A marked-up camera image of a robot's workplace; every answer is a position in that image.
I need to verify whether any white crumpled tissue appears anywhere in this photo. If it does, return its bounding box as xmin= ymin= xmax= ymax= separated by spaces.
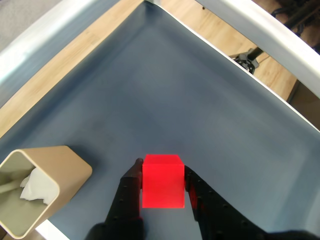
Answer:
xmin=19 ymin=167 xmax=57 ymax=205

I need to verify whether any red cube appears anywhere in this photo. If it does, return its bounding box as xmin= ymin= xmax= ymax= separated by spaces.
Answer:
xmin=141 ymin=154 xmax=186 ymax=209

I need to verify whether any beige box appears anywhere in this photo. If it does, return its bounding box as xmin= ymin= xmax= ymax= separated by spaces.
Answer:
xmin=0 ymin=145 xmax=94 ymax=239

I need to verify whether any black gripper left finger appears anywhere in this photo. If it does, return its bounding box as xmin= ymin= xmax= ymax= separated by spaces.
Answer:
xmin=86 ymin=157 xmax=146 ymax=240

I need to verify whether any grey table mat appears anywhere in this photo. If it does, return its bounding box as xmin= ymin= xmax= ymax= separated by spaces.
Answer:
xmin=0 ymin=0 xmax=320 ymax=240

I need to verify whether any white table rail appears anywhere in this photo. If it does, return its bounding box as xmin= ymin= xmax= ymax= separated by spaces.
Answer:
xmin=196 ymin=0 xmax=320 ymax=102
xmin=0 ymin=0 xmax=106 ymax=85

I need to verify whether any black cable bundle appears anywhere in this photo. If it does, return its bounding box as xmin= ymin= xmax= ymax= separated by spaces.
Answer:
xmin=271 ymin=0 xmax=320 ymax=55

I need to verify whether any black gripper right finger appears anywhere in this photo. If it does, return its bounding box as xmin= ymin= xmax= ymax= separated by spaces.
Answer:
xmin=184 ymin=165 xmax=320 ymax=240

